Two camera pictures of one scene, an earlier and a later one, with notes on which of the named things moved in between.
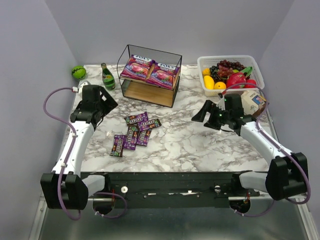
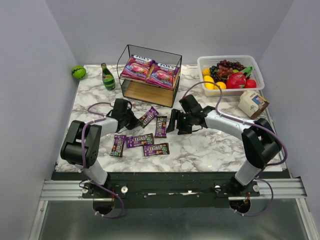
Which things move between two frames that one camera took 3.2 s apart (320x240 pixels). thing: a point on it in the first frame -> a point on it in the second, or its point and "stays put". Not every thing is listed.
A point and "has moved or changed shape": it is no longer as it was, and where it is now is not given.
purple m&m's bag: (143, 137) -> (158, 149)
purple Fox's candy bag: (137, 67) stays put
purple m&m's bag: (131, 137) has moved or changed shape
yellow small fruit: (206, 72) stays put
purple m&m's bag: (148, 124) -> (161, 127)
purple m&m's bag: (118, 145) stays put
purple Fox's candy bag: (162, 74) stays put
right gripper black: (213, 116) -> (180, 122)
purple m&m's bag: (136, 118) has moved or changed shape
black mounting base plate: (170, 189) stays put
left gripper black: (102, 104) -> (131, 120)
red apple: (250, 85) stays put
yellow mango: (209, 82) stays put
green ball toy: (79, 72) stays put
